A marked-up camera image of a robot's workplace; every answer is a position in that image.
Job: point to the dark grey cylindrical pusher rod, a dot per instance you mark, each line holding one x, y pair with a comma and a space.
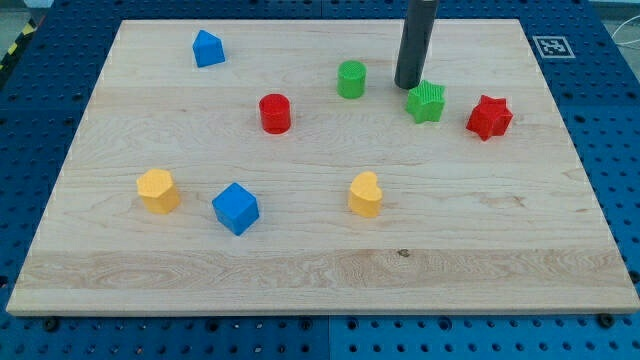
415, 40

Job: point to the green star block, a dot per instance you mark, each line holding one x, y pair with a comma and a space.
425, 102

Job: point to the red star block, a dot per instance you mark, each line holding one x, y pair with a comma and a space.
490, 117

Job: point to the green cylinder block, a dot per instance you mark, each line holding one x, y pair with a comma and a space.
351, 78

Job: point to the white fiducial marker tag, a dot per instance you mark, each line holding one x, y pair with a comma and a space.
553, 47

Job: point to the red cylinder block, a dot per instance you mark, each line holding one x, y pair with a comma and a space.
275, 113

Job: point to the yellow heart block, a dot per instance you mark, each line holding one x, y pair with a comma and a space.
365, 196

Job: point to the light wooden board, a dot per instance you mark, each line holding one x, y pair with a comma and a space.
509, 225

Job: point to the blue pentagon house block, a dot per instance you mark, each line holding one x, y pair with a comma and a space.
208, 49

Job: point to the blue cube block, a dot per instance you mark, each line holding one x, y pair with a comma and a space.
236, 208

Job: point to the yellow hexagon block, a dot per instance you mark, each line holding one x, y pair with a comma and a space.
158, 191

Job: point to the yellow black hazard tape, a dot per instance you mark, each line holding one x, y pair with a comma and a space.
19, 45

